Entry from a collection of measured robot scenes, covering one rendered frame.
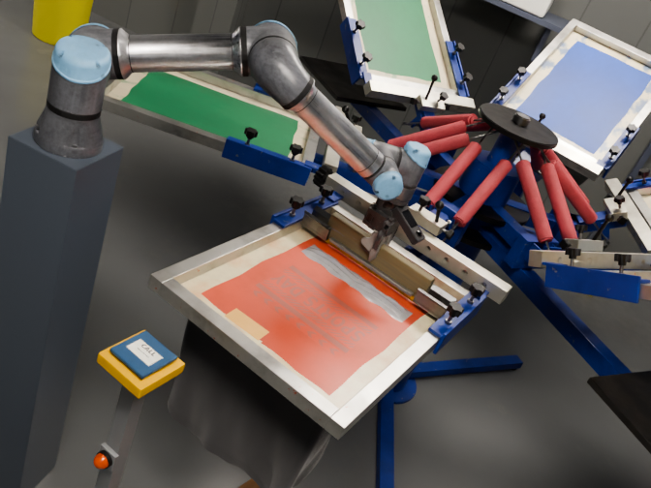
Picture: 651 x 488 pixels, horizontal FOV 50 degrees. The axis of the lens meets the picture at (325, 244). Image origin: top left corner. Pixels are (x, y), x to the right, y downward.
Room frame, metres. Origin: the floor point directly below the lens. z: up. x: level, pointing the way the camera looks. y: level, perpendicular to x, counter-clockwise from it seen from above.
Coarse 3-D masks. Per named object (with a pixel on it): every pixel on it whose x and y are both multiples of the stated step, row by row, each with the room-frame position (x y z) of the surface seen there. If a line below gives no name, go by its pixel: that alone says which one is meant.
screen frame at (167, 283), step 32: (224, 256) 1.50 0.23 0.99; (160, 288) 1.29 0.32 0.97; (448, 288) 1.81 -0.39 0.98; (192, 320) 1.25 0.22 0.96; (224, 320) 1.25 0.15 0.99; (256, 352) 1.19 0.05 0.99; (416, 352) 1.43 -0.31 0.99; (288, 384) 1.14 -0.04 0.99; (384, 384) 1.26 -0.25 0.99; (320, 416) 1.10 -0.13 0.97; (352, 416) 1.12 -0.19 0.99
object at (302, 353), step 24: (384, 288) 1.71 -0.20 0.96; (360, 312) 1.55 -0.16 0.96; (384, 312) 1.59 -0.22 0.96; (288, 336) 1.33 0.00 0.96; (384, 336) 1.49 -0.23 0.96; (288, 360) 1.25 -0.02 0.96; (312, 360) 1.29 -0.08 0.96; (336, 360) 1.32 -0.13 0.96; (360, 360) 1.36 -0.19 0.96; (336, 384) 1.24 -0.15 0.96
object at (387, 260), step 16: (336, 224) 1.80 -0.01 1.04; (352, 224) 1.80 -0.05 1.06; (352, 240) 1.77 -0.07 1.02; (368, 256) 1.75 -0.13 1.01; (384, 256) 1.73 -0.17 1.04; (400, 256) 1.73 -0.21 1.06; (384, 272) 1.72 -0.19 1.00; (400, 272) 1.70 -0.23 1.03; (416, 272) 1.69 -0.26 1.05; (416, 288) 1.68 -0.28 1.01
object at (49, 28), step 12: (36, 0) 4.57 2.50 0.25; (48, 0) 4.53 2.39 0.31; (60, 0) 4.54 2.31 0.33; (72, 0) 4.57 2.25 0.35; (84, 0) 4.65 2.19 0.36; (36, 12) 4.57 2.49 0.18; (48, 12) 4.53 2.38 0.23; (60, 12) 4.54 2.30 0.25; (72, 12) 4.58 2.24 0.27; (84, 12) 4.67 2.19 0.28; (36, 24) 4.56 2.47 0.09; (48, 24) 4.54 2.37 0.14; (60, 24) 4.55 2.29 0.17; (72, 24) 4.60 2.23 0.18; (36, 36) 4.56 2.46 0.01; (48, 36) 4.54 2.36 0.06; (60, 36) 4.56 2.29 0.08
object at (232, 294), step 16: (320, 240) 1.82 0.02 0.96; (288, 256) 1.67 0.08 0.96; (304, 256) 1.70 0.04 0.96; (336, 256) 1.77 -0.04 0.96; (256, 272) 1.53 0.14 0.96; (272, 272) 1.56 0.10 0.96; (304, 272) 1.62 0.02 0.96; (320, 272) 1.65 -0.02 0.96; (368, 272) 1.75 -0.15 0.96; (224, 288) 1.41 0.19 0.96; (240, 288) 1.44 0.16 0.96; (336, 288) 1.61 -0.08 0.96; (224, 304) 1.35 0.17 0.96; (240, 304) 1.38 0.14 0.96; (256, 304) 1.40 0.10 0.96; (256, 320) 1.34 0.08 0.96; (272, 320) 1.37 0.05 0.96
